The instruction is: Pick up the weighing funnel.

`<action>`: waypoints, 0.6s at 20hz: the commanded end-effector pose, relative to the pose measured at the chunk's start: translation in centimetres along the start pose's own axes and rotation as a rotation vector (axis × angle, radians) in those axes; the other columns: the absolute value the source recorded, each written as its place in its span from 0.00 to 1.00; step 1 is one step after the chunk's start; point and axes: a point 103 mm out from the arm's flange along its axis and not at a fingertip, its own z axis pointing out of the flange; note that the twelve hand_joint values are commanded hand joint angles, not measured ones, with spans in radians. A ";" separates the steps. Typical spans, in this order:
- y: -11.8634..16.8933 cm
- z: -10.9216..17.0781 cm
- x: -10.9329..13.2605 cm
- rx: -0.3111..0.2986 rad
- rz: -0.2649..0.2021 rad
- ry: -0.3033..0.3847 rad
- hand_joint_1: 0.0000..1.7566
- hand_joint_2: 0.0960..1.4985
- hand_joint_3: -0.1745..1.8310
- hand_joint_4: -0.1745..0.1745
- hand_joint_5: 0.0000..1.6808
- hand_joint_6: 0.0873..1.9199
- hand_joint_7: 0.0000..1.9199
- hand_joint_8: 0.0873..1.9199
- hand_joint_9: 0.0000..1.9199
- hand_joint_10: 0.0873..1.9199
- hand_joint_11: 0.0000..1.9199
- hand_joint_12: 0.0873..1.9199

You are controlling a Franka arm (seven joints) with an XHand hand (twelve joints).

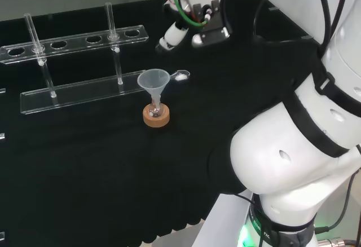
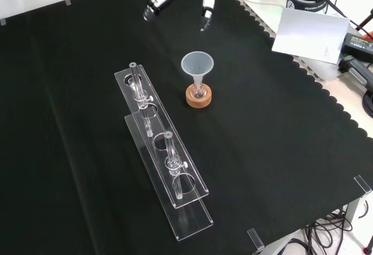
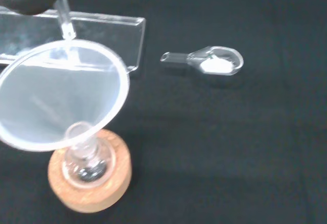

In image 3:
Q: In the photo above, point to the black cloth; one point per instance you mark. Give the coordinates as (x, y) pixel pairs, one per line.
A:
(230, 144)

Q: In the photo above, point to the translucent plastic funnel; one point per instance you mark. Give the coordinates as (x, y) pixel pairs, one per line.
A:
(51, 93)

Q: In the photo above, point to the small round-bottom glass flask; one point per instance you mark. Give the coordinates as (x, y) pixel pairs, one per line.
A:
(89, 167)

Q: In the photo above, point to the clear acrylic funnel stand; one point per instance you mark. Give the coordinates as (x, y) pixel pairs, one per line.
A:
(102, 37)

